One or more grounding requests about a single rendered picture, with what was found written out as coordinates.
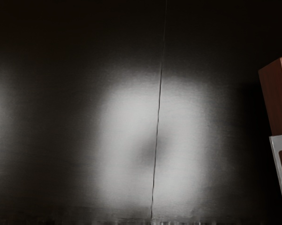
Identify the brown wooden cabinet with silver handle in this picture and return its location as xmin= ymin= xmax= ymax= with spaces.
xmin=258 ymin=56 xmax=282 ymax=225

